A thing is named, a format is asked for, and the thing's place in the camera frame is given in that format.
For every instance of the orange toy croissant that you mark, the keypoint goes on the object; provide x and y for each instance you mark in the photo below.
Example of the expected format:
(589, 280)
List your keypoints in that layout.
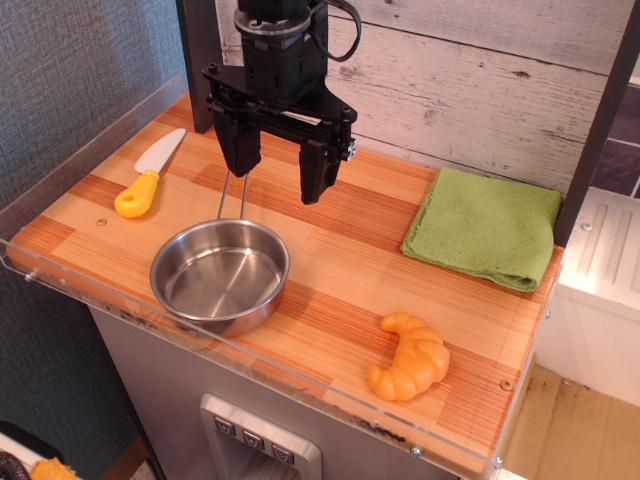
(421, 359)

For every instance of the dark vertical post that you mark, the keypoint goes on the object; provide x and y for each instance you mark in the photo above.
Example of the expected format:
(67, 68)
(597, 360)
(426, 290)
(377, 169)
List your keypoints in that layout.
(201, 46)
(611, 99)

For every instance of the clear acrylic table guard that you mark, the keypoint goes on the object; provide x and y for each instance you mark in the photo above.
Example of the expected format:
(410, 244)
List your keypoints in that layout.
(347, 274)

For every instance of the grey dispenser panel with buttons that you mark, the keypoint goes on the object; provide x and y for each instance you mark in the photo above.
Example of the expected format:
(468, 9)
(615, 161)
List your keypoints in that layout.
(246, 446)

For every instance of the dark vertical post right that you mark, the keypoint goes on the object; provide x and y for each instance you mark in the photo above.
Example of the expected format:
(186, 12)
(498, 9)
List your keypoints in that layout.
(611, 99)

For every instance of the orange object bottom left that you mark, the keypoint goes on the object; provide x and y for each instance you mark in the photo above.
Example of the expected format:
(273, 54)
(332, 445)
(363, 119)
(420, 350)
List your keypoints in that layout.
(52, 469)

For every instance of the yellow handled toy knife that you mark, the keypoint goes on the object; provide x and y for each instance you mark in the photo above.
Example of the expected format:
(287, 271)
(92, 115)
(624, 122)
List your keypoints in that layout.
(136, 200)

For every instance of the stainless steel pan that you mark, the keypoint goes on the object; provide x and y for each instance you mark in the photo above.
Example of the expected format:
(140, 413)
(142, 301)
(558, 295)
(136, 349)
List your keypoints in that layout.
(226, 276)

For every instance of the dark vertical post left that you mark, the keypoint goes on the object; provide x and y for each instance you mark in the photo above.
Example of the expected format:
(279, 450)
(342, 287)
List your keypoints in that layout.
(201, 46)

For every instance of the green folded cloth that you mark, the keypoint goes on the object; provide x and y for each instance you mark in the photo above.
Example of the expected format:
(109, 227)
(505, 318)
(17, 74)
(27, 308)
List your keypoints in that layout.
(488, 228)

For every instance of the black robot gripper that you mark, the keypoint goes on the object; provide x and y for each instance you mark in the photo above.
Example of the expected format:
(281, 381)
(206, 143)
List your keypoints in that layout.
(280, 89)

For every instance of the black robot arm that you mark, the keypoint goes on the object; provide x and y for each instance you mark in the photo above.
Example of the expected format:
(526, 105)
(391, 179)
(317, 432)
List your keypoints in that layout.
(272, 15)

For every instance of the white cabinet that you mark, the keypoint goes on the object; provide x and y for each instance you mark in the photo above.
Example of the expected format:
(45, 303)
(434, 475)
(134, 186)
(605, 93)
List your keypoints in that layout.
(590, 332)

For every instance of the stainless steel cabinet front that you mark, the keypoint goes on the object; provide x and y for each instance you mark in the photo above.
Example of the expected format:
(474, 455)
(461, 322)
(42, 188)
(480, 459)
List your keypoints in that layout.
(165, 382)

